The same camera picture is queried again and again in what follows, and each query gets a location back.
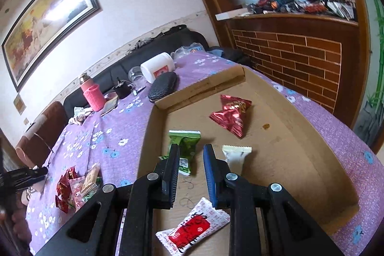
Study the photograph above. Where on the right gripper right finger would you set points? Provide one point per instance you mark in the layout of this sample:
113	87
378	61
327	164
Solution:
289	229

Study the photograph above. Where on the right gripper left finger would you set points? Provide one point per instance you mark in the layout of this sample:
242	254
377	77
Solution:
118	220

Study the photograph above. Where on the biscuit cracker clear packet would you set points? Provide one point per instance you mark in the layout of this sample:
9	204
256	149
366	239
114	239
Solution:
90	179

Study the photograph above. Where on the red cartoon snack packet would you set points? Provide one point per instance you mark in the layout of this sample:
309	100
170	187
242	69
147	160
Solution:
64	192

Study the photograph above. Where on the white red candy packet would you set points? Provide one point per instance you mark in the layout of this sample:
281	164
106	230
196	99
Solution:
202	221

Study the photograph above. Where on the pale green white snack packet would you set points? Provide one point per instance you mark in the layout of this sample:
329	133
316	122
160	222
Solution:
235	157

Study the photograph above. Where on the dark red triangular snack bag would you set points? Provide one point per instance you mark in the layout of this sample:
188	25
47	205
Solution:
232	115

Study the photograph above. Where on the pink My Melody snack bag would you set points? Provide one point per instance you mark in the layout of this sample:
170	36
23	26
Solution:
76	199

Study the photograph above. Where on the brown chair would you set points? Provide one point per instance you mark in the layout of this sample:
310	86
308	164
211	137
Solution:
37	142

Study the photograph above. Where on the purple floral tablecloth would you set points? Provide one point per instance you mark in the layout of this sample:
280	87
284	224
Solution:
115	141

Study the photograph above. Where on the white cloth gloves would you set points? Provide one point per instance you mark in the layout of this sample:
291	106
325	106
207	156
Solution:
80	114

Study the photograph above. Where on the brown cardboard box tray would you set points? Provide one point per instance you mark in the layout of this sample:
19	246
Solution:
259	159

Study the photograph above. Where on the pink knit-sleeved bottle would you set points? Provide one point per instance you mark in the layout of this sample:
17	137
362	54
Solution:
91	92

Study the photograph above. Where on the small booklet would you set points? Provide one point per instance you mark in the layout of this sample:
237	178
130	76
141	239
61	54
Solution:
111	103

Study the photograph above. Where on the small black container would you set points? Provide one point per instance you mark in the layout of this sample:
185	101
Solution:
122	88

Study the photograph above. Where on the black glasses case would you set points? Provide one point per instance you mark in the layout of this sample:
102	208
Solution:
163	85

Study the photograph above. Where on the clear glass cup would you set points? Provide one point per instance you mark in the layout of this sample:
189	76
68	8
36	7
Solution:
137	78

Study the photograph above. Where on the white plastic jar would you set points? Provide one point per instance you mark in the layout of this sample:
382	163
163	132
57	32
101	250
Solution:
157	65

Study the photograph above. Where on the framed painting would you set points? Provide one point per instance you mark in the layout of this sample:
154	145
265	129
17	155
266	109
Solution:
37	30

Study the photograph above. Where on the black sofa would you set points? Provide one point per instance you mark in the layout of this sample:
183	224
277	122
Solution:
168	42

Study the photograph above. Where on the wooden brick-pattern counter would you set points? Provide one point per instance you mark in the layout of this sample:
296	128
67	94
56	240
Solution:
324	58

